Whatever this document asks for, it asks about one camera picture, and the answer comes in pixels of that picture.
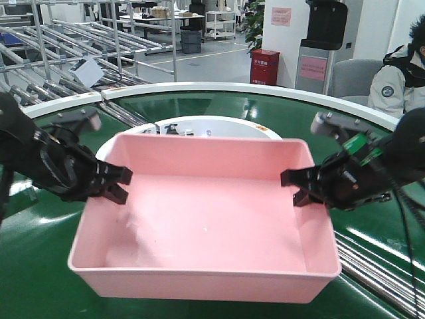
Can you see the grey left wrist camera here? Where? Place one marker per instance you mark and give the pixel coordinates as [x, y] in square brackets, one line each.
[78, 121]

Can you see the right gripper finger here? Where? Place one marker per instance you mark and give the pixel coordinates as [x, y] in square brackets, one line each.
[299, 177]
[305, 196]

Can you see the grey kiosk with black top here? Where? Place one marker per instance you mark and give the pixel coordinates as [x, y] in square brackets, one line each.
[325, 34]

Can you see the green potted plant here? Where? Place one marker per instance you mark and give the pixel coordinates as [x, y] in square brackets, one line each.
[253, 23]

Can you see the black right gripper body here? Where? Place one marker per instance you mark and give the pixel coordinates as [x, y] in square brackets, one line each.
[343, 183]

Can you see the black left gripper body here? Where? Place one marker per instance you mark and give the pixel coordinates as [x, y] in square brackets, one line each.
[66, 168]

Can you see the red fire extinguisher cabinet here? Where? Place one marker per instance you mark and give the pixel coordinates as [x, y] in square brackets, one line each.
[264, 67]

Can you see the white box on rack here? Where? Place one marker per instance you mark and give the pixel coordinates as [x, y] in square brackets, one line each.
[86, 71]

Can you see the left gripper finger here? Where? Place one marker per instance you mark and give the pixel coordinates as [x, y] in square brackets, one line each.
[109, 174]
[114, 193]

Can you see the metal roller rack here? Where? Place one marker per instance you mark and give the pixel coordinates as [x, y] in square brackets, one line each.
[62, 44]

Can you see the pink plastic bin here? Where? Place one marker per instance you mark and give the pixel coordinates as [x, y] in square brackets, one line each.
[206, 219]

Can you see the grey chair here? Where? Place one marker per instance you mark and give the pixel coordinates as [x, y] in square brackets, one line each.
[351, 79]

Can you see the green conveyor belt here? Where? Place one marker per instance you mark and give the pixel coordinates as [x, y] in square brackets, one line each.
[381, 245]

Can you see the black crate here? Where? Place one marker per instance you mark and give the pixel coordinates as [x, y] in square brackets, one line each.
[191, 41]

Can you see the seated person white jacket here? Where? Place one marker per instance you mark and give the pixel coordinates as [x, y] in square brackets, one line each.
[398, 87]

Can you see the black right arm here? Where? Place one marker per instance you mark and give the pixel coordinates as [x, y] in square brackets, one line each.
[399, 156]

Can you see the white shelf cart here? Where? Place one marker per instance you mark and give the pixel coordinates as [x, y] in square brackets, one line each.
[220, 25]

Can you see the white outer conveyor rim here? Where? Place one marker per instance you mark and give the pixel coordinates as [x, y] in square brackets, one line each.
[374, 116]

